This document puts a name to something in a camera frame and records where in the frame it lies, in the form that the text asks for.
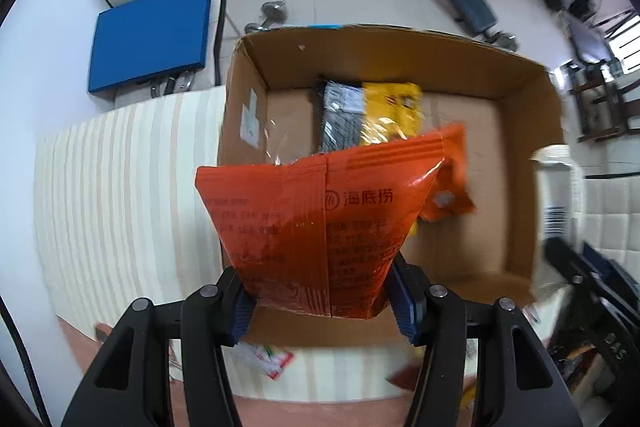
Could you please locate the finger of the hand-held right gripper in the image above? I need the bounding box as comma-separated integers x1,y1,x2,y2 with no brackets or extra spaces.
542,237,608,303

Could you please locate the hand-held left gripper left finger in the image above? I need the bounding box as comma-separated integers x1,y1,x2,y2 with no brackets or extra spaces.
60,267,257,427

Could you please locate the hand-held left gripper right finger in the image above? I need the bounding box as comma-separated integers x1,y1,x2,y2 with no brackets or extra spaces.
387,254,586,427

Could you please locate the large orange snack packet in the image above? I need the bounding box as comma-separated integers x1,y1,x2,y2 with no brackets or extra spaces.
195,131,447,321

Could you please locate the cardboard box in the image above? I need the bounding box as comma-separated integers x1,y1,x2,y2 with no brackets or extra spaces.
217,24,568,350

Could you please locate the small white red packet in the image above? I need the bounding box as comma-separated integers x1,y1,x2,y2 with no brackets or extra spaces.
234,341,297,381

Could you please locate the white quilted chair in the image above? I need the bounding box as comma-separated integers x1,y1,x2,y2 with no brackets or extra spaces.
582,179,640,270

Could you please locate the small orange snack packet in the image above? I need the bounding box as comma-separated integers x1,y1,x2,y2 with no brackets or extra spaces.
417,123,477,224

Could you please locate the striped tablecloth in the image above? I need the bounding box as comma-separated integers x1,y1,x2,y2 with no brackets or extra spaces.
34,86,482,427

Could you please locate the dark wooden chair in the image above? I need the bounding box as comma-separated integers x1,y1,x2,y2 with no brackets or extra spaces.
550,61,640,144

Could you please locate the yellow snack packet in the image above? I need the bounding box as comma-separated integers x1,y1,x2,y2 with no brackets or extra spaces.
360,82,424,146

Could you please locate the black snack packet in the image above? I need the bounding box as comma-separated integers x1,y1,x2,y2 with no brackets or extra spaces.
314,77,369,155

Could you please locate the grey padded bench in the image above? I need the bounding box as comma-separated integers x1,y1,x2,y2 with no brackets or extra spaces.
559,9,617,68

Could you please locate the metal dumbbell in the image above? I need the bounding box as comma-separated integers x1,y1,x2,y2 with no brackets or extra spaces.
486,31,522,54
244,0,291,36

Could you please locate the blue seat cushion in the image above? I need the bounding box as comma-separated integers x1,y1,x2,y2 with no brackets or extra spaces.
87,0,214,96

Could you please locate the black cable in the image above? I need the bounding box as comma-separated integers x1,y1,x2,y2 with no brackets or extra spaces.
0,296,52,427

